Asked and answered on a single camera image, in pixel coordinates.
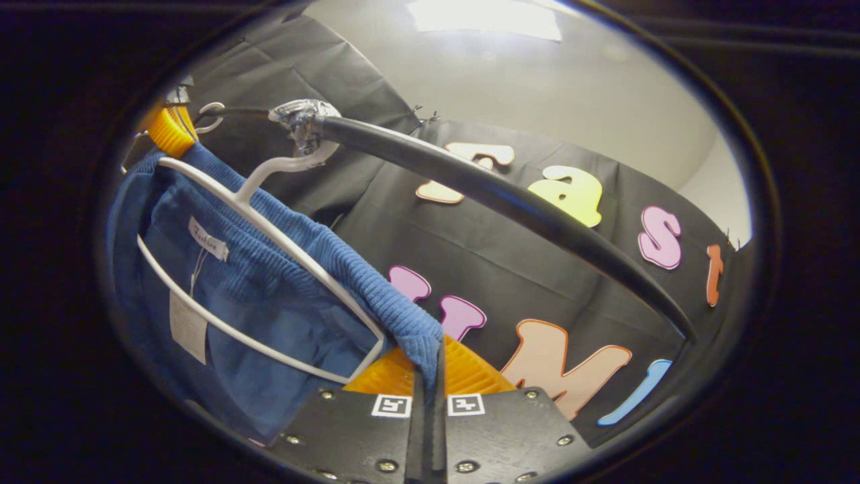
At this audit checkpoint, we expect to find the black clothes rail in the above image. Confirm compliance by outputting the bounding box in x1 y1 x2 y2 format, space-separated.
195 106 698 344

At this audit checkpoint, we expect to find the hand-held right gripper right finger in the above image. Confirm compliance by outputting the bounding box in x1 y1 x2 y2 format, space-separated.
430 335 593 484

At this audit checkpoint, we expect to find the white plastic hanger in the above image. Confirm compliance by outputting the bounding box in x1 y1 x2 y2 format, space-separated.
121 102 226 174
136 138 387 385

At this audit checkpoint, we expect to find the blue shirt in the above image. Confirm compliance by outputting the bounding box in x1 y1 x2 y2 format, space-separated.
107 143 444 444

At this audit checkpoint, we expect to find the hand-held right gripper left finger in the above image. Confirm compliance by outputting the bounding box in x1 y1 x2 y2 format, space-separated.
265 344 431 484

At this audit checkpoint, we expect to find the clear tape wad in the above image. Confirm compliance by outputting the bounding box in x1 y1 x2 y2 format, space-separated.
269 99 342 157

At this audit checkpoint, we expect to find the black backdrop cloth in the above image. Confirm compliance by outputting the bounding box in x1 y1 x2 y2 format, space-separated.
121 13 746 448

